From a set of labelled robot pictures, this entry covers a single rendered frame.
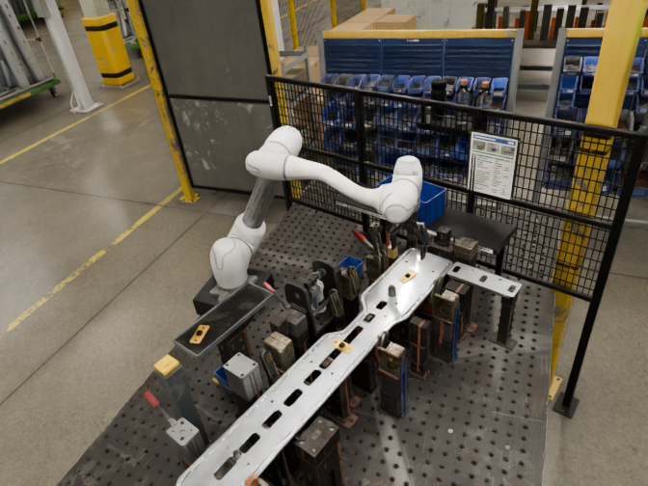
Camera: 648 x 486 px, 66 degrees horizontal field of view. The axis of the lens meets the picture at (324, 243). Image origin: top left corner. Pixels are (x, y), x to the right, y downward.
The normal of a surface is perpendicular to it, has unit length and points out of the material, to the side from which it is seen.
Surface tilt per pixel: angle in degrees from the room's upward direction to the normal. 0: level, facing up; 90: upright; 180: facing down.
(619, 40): 90
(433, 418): 0
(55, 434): 0
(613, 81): 93
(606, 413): 0
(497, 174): 90
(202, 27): 90
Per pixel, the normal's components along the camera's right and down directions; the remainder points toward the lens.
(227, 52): -0.39, 0.58
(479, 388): -0.10, -0.82
